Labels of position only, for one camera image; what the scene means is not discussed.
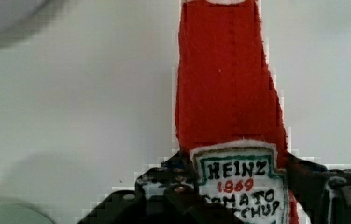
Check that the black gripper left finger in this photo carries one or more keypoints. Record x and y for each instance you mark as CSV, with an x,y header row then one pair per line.
x,y
167,194

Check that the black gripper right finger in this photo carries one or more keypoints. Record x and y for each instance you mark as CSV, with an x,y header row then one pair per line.
x,y
325,195

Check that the red plush ketchup bottle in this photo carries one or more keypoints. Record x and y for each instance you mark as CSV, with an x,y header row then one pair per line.
x,y
228,116

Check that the green oval strainer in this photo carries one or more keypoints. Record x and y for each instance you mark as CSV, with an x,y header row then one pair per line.
x,y
18,213

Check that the round grey plate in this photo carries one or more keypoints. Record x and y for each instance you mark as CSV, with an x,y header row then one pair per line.
x,y
21,19

